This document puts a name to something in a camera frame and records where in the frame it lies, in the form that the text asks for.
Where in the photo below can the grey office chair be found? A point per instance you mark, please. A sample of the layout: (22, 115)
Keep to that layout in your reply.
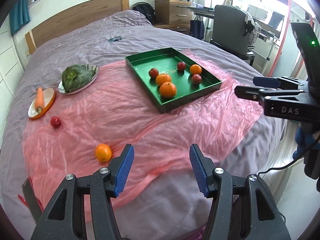
(227, 27)

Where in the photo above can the red apple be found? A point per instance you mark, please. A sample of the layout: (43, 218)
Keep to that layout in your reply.
(55, 122)
(153, 72)
(181, 66)
(196, 79)

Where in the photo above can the wooden drawer cabinet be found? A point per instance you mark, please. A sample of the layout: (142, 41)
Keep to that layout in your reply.
(170, 15)

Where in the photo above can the green leafy cabbage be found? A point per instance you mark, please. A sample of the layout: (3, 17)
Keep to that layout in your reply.
(75, 77)

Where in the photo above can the patterned cloth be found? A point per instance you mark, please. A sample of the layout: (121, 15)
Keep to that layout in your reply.
(251, 27)

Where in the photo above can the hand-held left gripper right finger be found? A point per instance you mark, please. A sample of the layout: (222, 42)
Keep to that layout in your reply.
(200, 170)

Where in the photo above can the green rectangular tray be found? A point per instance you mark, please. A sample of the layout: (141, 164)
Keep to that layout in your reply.
(150, 60)

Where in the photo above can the white blue rimmed plate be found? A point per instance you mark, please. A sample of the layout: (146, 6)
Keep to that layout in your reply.
(92, 71)

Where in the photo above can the small orange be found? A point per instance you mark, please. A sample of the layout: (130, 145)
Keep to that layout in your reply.
(163, 79)
(195, 69)
(103, 152)

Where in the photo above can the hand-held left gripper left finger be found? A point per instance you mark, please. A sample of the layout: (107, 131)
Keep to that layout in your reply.
(123, 170)

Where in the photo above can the dark blue bag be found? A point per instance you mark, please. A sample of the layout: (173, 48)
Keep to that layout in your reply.
(197, 28)

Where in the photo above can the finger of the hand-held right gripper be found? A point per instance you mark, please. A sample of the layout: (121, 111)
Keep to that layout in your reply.
(265, 82)
(250, 92)

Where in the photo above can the orange rimmed plate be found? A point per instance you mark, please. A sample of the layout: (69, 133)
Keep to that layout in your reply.
(50, 97)

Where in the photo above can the smartphone in red case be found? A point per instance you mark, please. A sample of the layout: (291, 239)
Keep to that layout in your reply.
(30, 195)

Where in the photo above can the wooden headboard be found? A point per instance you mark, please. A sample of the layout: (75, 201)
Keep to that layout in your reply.
(75, 15)

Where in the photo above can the pink plastic sheet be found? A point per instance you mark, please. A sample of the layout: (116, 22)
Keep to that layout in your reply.
(112, 120)

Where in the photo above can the black backpack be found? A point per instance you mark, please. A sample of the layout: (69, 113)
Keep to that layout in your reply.
(145, 12)

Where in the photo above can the large orange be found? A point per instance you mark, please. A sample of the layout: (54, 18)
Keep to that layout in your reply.
(168, 89)

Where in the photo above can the white wardrobe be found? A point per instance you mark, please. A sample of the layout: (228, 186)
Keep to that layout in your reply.
(7, 62)

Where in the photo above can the carrot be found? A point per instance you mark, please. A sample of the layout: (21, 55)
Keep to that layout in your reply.
(40, 98)

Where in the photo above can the person's right hand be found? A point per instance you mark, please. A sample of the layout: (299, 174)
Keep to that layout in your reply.
(303, 140)

